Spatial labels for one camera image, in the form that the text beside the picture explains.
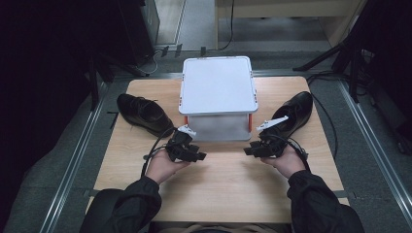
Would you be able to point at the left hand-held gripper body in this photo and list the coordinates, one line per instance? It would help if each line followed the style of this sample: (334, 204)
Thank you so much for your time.
(179, 145)

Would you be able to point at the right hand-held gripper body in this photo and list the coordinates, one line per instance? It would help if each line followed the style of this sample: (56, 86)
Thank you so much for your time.
(270, 144)

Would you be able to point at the black leather dress shoe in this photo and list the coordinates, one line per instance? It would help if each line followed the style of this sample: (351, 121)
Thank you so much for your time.
(296, 108)
(142, 113)

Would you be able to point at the white two-tier shoe rack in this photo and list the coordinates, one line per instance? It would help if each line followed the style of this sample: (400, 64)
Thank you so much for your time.
(217, 85)

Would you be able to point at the person's right hand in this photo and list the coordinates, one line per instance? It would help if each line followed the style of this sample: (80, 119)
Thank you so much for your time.
(291, 161)

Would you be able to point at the person's left hand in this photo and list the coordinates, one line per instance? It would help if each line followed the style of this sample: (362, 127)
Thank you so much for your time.
(162, 168)

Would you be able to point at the black power plug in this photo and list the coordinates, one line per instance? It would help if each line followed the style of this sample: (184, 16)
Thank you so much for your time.
(165, 51)
(203, 51)
(178, 50)

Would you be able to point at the black metal stand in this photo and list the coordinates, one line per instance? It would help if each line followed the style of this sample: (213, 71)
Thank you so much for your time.
(94, 81)

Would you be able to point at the black tripod stand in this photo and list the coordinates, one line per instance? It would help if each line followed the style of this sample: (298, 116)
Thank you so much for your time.
(354, 68)

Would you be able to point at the black cabinet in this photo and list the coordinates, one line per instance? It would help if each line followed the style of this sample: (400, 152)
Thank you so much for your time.
(134, 29)

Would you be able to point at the light wooden furniture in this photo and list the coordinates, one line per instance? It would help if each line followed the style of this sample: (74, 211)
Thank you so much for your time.
(291, 8)

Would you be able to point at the metal floor rail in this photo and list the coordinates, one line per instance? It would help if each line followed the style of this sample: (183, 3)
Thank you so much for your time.
(372, 139)
(73, 165)

